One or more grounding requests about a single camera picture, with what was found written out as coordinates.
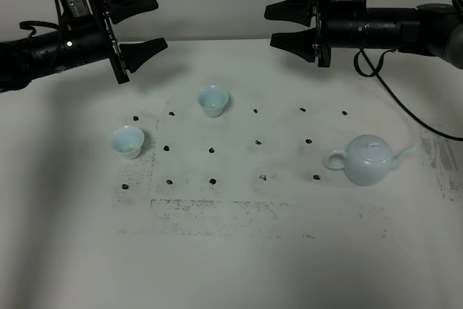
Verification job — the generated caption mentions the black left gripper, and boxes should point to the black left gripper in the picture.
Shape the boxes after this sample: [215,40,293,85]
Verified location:
[54,0,168,84]

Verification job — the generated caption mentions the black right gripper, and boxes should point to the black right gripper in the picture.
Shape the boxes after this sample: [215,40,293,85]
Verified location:
[264,0,366,67]

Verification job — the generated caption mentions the light blue porcelain teapot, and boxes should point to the light blue porcelain teapot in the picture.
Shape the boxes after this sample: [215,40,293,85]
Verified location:
[323,135,415,186]

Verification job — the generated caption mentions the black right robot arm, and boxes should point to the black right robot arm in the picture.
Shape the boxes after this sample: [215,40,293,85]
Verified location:
[264,0,462,68]

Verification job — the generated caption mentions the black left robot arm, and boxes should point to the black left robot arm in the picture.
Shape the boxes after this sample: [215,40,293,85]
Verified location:
[1,0,168,91]

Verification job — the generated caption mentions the light blue teacup, back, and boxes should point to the light blue teacup, back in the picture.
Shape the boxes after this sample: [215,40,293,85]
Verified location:
[197,85,229,117]

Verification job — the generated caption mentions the light blue teacup,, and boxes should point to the light blue teacup, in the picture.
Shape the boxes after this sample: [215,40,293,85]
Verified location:
[109,125,145,160]
[197,85,229,117]

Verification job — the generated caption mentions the light blue teacup, front left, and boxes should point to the light blue teacup, front left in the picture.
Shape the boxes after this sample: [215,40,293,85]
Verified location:
[109,125,145,160]

